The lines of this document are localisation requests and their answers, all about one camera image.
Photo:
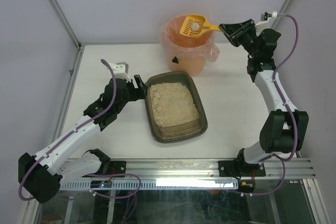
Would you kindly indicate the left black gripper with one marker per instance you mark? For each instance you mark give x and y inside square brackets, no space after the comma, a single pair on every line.
[134,91]

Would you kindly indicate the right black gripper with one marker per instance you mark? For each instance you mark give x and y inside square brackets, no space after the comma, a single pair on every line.
[241,31]

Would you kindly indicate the yellow plastic litter scoop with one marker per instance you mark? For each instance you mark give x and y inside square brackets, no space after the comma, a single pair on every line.
[204,24]

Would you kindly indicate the dark grey litter box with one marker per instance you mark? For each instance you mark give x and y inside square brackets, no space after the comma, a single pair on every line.
[181,132]

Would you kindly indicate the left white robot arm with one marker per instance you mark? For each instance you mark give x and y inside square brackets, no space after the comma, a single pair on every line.
[43,173]

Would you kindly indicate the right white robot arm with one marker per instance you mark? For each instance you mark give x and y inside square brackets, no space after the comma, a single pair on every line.
[285,127]

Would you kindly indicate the cat litter granules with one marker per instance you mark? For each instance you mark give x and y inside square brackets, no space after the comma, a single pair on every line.
[172,104]

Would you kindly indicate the litter clump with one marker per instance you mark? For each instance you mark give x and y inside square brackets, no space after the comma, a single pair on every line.
[195,27]

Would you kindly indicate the translucent pink bin liner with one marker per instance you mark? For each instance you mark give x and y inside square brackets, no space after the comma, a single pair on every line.
[182,47]

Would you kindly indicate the orange trash bin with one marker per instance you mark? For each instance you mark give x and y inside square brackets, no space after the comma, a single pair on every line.
[191,66]

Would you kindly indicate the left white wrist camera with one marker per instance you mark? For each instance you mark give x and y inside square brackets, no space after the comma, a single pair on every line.
[120,70]

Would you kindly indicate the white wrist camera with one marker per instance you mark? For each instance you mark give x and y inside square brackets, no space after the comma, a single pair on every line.
[120,70]
[266,17]

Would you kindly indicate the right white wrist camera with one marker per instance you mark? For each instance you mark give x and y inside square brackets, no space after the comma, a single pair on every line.
[266,17]

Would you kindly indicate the aluminium mounting rail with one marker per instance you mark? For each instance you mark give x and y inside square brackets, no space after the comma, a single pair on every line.
[208,168]

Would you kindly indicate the white slotted cable duct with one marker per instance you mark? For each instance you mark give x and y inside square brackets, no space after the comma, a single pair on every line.
[152,184]

